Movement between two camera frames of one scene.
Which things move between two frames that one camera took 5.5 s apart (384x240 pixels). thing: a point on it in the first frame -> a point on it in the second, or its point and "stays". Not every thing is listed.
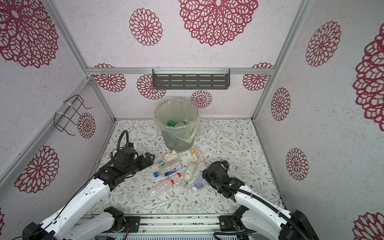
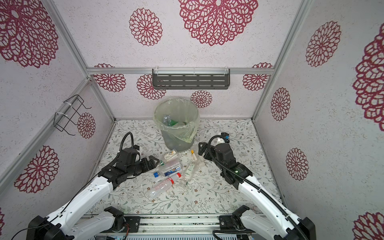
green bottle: [171, 123] stays
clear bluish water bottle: [199, 183] -> [166, 120]
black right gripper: [205, 176] -> [202, 151]
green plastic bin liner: [179, 116] stays
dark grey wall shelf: [190, 78] stays
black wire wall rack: [68, 112] stays
